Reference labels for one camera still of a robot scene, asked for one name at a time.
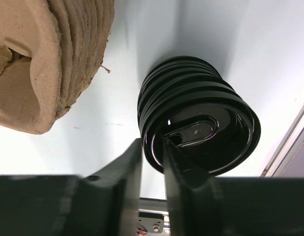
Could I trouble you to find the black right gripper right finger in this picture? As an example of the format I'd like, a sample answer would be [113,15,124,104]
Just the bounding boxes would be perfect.
[163,140,304,236]

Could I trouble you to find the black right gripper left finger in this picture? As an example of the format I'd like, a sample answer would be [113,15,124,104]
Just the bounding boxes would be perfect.
[0,139,142,236]

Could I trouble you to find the black plastic lid stack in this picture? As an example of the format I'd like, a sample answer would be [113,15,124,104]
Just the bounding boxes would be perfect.
[137,56,235,137]

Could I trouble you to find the brown pulp cup carrier stack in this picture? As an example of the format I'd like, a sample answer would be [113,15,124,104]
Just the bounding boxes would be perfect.
[0,0,114,134]

